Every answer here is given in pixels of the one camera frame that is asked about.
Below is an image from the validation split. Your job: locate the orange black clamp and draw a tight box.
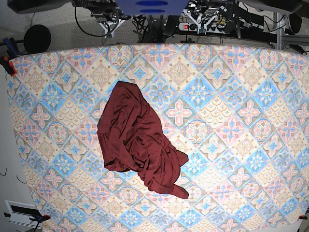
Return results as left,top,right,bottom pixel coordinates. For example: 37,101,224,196
4,213,51,223
0,56,16,76

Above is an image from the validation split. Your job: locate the white floor box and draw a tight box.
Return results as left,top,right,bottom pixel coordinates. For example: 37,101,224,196
5,200,40,228

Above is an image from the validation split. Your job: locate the black round stool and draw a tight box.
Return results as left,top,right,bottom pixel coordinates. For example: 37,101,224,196
24,25,51,54

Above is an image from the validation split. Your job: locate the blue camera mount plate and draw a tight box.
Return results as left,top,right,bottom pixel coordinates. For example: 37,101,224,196
115,0,189,15

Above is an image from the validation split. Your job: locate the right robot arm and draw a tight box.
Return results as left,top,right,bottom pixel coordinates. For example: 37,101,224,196
71,0,131,38

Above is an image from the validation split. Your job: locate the white power strip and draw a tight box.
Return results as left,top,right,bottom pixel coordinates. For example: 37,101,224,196
178,23,225,34

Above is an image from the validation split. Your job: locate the orange black clamp upper left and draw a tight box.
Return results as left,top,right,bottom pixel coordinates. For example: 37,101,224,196
0,56,16,76

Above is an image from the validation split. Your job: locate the orange clamp lower right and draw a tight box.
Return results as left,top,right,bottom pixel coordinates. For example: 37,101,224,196
298,215,308,220

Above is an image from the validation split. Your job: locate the dark red t-shirt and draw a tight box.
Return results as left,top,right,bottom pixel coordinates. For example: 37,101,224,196
96,81,189,200

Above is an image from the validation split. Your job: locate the orange black clamp lower left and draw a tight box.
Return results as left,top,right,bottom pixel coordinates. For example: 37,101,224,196
4,213,51,223

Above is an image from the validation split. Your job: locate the patterned tablecloth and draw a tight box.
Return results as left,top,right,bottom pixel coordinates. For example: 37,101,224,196
5,44,309,232

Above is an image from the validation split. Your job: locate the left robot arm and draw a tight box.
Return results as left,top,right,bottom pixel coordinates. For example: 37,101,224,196
178,0,241,38

